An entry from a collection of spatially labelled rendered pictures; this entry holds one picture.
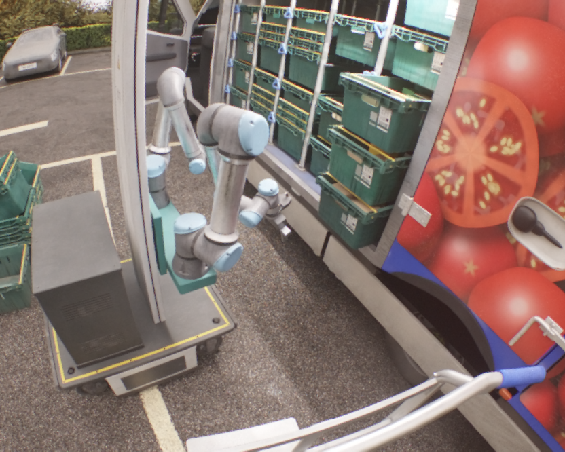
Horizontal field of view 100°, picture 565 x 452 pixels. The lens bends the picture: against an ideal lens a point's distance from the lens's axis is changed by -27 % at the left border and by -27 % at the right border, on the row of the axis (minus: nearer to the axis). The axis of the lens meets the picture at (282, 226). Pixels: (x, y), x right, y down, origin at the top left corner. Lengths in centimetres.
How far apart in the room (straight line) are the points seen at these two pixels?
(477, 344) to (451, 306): 21
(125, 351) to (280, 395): 83
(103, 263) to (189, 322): 60
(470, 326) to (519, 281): 32
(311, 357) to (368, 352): 37
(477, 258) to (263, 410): 124
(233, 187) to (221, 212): 9
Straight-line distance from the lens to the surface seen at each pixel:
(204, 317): 162
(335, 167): 164
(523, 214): 121
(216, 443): 167
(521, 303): 133
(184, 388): 179
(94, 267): 118
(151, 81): 425
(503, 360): 149
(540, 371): 71
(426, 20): 166
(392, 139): 137
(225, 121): 91
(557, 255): 126
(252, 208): 119
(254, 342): 194
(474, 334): 148
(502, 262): 130
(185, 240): 113
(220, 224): 101
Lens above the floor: 163
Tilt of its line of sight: 36 degrees down
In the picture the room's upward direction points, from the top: 11 degrees clockwise
